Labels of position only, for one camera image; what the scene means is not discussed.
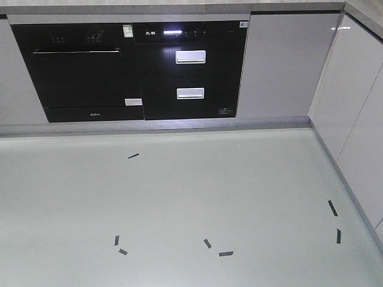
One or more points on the black built-in dishwasher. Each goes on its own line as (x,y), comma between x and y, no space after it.
(82,71)

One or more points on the grey side cabinet panel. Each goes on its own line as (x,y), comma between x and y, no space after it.
(346,116)

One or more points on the black disinfection cabinet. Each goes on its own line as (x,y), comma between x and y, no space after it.
(190,69)

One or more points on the grey cabinet door panel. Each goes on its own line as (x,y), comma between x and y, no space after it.
(284,57)

